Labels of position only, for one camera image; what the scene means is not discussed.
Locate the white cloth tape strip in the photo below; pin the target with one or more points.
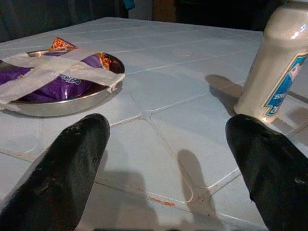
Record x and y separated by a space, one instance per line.
101 75
21 86

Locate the purple snack packet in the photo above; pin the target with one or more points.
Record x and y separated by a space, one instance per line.
60 89

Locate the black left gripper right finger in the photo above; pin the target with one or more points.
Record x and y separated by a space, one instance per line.
276 178

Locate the brown wooden cabinet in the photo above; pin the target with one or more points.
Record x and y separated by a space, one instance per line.
164 9

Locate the teal hanging cloth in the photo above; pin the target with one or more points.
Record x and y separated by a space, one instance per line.
128 3

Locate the round steel plate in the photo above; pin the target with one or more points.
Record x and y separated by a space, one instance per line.
72 106

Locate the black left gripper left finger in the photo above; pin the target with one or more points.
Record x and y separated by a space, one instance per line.
53 183

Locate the white mayonnaise bottle blue label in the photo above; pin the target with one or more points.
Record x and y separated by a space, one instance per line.
269 60

